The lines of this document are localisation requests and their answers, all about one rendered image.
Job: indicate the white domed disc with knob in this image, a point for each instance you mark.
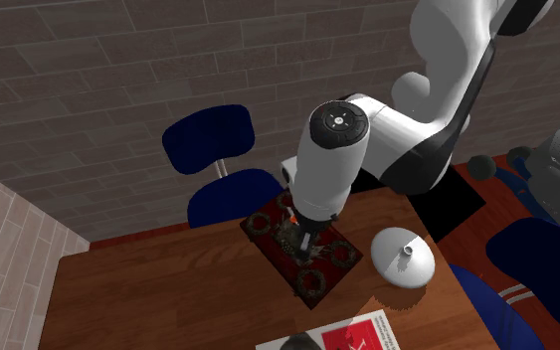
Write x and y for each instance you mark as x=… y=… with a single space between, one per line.
x=396 y=262

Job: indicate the dark grey ball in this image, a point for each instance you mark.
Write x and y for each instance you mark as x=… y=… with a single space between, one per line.
x=517 y=154
x=481 y=167

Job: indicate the brown wooden table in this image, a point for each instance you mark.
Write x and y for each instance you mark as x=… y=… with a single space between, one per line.
x=163 y=291

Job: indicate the white and red magazine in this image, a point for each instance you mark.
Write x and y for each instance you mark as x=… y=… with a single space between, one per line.
x=357 y=334

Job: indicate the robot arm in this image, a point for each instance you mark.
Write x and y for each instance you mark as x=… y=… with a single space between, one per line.
x=430 y=72

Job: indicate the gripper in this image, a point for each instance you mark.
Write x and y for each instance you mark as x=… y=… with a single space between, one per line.
x=308 y=231

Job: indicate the blue office chair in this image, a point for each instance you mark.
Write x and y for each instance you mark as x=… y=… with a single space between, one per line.
x=211 y=138
x=541 y=266

